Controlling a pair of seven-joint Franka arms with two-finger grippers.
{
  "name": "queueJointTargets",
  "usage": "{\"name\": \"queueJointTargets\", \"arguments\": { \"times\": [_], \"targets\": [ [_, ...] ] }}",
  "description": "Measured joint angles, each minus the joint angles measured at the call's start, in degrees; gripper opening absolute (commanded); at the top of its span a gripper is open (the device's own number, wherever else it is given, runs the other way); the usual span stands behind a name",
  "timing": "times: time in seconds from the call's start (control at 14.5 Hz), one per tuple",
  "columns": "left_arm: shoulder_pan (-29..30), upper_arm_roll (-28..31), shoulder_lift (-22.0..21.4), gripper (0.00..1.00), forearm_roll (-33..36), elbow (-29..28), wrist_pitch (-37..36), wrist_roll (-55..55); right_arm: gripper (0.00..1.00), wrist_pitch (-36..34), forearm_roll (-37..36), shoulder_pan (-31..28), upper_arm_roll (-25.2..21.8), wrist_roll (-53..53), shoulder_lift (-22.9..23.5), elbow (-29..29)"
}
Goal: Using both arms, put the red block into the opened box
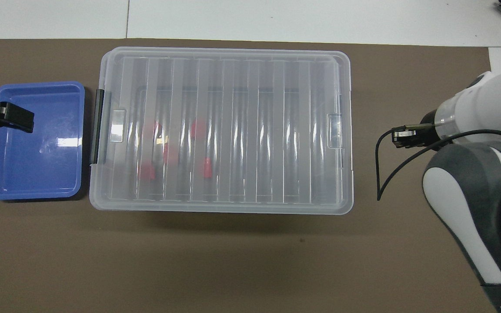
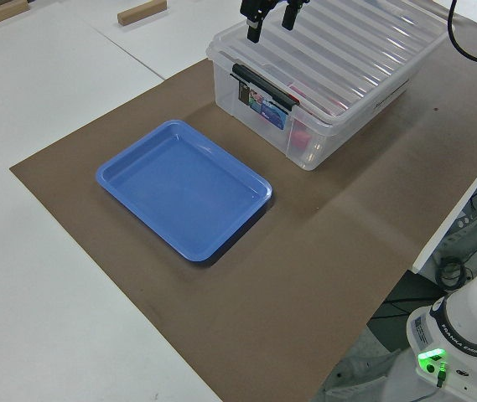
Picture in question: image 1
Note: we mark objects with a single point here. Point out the blue plastic tray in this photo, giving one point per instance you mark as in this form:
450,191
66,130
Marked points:
37,174

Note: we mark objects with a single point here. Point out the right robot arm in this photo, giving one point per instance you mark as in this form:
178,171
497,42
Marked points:
463,195

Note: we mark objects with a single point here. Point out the clear plastic box lid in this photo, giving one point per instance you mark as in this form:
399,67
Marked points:
242,191

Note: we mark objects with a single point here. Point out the red block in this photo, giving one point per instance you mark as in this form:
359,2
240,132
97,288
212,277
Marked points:
171,153
151,130

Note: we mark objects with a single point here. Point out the clear plastic storage box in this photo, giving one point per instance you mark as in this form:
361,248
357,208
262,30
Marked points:
276,130

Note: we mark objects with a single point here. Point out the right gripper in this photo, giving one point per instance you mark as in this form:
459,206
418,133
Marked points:
428,130

